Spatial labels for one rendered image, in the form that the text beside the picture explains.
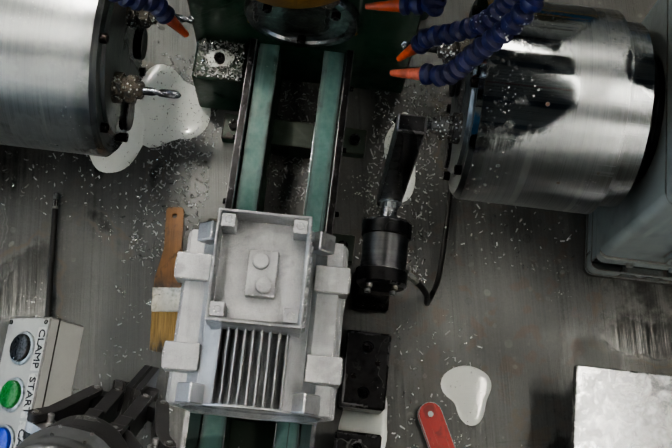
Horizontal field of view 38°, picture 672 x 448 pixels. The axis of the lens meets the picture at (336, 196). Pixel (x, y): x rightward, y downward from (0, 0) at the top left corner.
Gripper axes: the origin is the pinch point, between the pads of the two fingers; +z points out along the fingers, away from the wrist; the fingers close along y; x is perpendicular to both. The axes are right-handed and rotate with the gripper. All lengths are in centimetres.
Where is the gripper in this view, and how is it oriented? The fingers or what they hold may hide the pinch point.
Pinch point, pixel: (140, 391)
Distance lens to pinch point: 96.6
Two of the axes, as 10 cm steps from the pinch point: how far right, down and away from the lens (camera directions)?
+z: 0.6, -1.2, 9.9
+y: -9.7, -2.2, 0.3
